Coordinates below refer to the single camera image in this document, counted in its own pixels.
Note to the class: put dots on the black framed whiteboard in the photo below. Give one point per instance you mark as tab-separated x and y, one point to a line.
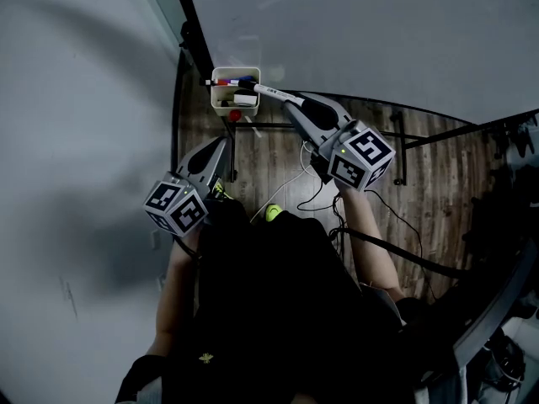
379	36

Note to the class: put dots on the person's yellow-green right shoe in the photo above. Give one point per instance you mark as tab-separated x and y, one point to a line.
273	212

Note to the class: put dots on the grey metal bar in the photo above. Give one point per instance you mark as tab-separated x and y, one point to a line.
497	305

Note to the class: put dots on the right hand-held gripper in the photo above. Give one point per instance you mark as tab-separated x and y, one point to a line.
358	154

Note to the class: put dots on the blue whiteboard marker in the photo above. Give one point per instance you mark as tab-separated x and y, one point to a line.
241	79

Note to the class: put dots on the red round magnet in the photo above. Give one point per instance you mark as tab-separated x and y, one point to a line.
235	115

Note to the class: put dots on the person's yellow-green shoe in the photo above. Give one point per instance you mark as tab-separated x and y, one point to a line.
220	189
273	212

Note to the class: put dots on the person's yellow-green left shoe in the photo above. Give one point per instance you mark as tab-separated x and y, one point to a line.
220	189

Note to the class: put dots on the black capped white whiteboard marker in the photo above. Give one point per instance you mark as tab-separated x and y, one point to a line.
269	90

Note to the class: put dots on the person's right forearm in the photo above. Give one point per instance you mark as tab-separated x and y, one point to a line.
370	246

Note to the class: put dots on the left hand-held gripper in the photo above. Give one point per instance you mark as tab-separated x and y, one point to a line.
198	164

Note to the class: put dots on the red whiteboard marker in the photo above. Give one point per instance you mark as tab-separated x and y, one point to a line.
218	83

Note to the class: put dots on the white plastic marker tray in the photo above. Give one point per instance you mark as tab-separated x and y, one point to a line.
236	99

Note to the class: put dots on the person's left forearm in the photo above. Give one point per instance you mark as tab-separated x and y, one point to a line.
174	293

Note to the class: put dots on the white whiteboard eraser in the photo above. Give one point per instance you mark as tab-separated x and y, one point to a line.
245	98

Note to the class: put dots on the white paper strip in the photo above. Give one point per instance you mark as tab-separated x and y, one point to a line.
257	132
248	119

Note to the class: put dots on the person's black clothing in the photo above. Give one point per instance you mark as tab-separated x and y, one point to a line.
273	309

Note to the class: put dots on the black metal whiteboard stand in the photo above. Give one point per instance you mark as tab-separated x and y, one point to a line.
404	141

